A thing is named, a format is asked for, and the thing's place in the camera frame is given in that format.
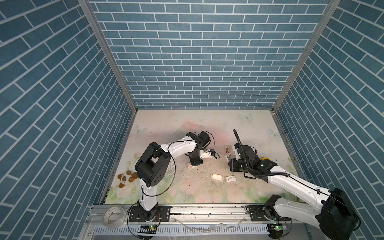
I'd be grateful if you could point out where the white staple box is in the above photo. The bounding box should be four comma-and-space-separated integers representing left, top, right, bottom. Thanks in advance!
225, 175, 237, 183

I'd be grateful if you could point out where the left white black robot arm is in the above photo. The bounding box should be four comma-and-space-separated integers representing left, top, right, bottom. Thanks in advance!
135, 131, 215, 215

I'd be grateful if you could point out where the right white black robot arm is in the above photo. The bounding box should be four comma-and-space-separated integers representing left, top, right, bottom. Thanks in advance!
228, 131, 362, 240

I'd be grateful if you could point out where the brown white mushroom toy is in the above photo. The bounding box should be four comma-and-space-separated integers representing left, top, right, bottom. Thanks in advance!
117, 170, 138, 189

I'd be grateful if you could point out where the clear tape roll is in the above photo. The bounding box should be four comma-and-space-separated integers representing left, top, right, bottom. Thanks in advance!
102, 206, 127, 229

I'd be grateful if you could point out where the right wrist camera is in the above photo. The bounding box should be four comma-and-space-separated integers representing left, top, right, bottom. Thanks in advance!
233, 143, 241, 160

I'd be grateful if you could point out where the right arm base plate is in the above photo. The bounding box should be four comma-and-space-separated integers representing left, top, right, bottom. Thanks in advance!
245, 205, 291, 222

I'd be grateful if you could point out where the aluminium front rail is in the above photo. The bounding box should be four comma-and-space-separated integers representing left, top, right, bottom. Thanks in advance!
85, 198, 329, 228

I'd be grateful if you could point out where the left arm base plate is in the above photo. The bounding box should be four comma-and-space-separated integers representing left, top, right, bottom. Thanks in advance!
128, 205, 171, 223

